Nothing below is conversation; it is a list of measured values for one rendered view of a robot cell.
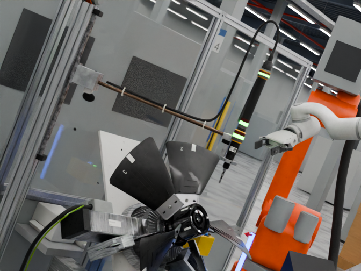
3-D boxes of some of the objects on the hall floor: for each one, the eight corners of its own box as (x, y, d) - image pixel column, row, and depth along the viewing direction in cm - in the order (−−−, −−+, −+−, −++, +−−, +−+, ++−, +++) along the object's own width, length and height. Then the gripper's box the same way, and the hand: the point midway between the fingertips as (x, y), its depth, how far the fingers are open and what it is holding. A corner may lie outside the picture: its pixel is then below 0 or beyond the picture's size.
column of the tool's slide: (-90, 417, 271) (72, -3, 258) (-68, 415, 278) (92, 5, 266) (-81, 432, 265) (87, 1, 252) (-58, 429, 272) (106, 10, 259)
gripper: (274, 121, 280) (246, 134, 269) (308, 133, 268) (281, 147, 257) (274, 137, 283) (246, 151, 272) (308, 150, 271) (280, 164, 260)
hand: (265, 148), depth 265 cm, fingers open, 8 cm apart
